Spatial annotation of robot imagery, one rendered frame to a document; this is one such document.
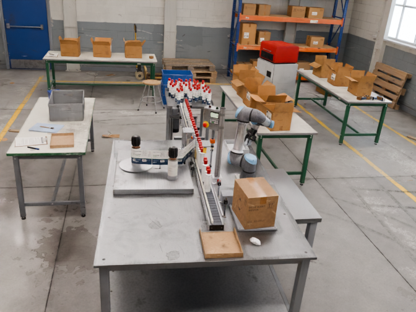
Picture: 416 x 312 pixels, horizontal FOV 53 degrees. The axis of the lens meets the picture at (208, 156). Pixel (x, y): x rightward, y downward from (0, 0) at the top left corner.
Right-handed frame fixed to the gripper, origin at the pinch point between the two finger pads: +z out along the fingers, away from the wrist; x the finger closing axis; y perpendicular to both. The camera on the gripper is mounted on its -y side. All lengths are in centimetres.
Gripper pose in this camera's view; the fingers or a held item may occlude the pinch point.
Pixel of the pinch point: (246, 145)
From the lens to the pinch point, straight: 425.8
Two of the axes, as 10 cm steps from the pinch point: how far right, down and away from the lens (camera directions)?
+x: 9.0, 2.4, 3.6
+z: -3.6, 8.8, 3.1
